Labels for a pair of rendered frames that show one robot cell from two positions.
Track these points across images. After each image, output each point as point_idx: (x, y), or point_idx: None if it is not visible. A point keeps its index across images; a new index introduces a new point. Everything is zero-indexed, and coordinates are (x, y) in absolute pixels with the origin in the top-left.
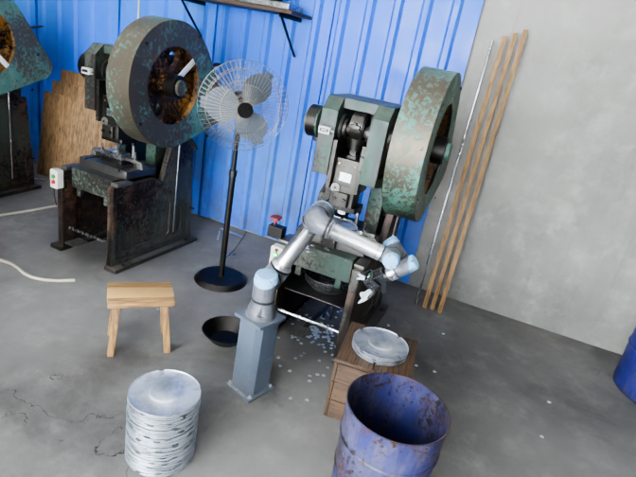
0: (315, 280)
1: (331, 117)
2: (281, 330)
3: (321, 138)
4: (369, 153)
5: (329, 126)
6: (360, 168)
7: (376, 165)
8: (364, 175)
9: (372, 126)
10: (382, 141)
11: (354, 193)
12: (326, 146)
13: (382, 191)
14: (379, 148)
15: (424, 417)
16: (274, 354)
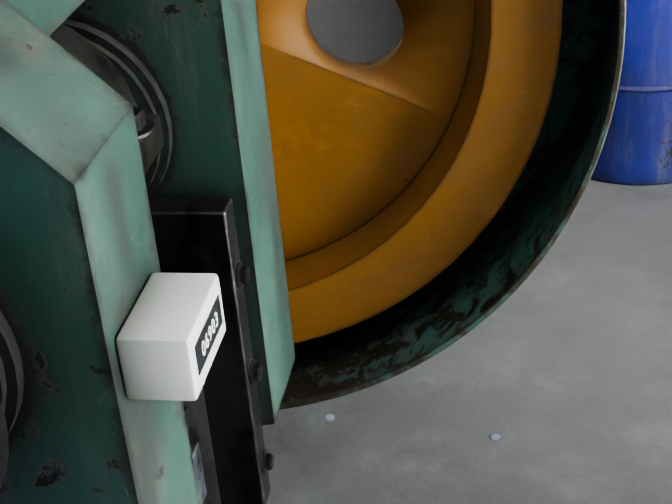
0: None
1: (128, 206)
2: None
3: (143, 439)
4: (257, 214)
5: (141, 284)
6: (248, 347)
7: (277, 240)
8: (273, 349)
9: (229, 38)
10: (261, 84)
11: (266, 494)
12: (169, 447)
13: (544, 255)
14: (263, 138)
15: None
16: None
